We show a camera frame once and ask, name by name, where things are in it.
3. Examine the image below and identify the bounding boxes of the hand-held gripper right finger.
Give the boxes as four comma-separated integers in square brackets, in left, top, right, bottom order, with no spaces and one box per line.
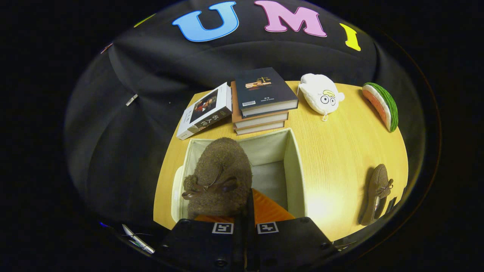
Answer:
[245,188,340,272]

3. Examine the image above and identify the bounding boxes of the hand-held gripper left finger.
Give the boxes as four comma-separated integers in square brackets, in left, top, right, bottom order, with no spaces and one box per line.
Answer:
[158,215,244,272]

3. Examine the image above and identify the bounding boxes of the grey fabric storage box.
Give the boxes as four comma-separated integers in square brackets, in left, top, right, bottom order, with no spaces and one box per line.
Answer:
[171,128,307,224]

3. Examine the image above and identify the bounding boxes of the brown fuzzy shoe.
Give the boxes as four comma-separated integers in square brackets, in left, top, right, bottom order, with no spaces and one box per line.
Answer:
[181,137,253,220]
[358,163,395,227]

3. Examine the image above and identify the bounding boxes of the white-edged screen device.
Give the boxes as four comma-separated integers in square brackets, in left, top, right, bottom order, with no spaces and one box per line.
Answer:
[121,223,156,255]

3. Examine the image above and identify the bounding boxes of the brown hardcover book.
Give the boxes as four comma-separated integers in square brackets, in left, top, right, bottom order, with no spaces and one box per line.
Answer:
[230,81,290,129]
[234,120,286,136]

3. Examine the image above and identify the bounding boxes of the black backdrop cloth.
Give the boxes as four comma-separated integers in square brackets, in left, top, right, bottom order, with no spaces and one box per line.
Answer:
[64,0,428,229]

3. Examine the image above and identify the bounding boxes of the white portrait cover book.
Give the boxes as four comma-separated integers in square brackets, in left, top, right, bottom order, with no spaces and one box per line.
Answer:
[176,82,233,141]

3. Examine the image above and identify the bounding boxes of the white plush toy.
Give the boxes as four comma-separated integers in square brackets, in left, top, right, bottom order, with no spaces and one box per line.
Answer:
[298,73,346,122]

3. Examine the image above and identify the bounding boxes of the dark blue book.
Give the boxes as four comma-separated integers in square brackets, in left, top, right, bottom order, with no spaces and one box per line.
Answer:
[234,67,299,118]

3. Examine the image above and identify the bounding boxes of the watermelon slice plush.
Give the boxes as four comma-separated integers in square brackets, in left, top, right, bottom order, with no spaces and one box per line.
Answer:
[362,82,399,133]

